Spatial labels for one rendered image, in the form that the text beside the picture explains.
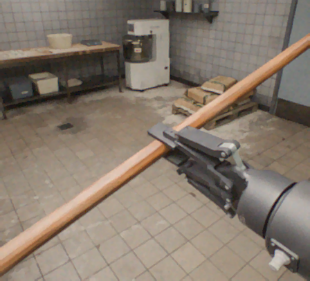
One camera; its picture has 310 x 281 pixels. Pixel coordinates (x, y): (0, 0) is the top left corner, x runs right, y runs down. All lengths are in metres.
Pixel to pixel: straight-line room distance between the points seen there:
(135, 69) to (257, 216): 4.99
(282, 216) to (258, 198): 0.03
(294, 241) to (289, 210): 0.03
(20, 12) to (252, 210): 5.25
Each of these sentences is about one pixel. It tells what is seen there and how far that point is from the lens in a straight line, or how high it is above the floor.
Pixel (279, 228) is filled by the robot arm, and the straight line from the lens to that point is 0.31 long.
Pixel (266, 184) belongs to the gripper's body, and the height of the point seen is 1.54.
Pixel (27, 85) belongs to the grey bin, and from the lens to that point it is 4.85.
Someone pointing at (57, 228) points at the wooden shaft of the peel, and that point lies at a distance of 0.40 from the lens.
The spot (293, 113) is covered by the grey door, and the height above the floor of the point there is 0.12.
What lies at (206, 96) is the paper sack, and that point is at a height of 0.44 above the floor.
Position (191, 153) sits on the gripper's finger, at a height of 1.53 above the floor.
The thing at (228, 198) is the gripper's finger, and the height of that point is 1.49.
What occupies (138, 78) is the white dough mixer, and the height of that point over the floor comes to 0.29.
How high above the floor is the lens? 1.73
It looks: 26 degrees down
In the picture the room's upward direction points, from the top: straight up
